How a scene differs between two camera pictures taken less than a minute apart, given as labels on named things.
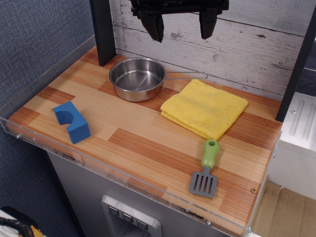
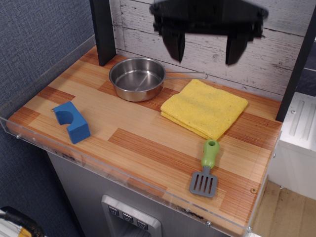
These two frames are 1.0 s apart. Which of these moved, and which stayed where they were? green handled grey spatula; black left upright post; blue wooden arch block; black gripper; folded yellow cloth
Moved: black gripper
Stayed: black left upright post; green handled grey spatula; folded yellow cloth; blue wooden arch block
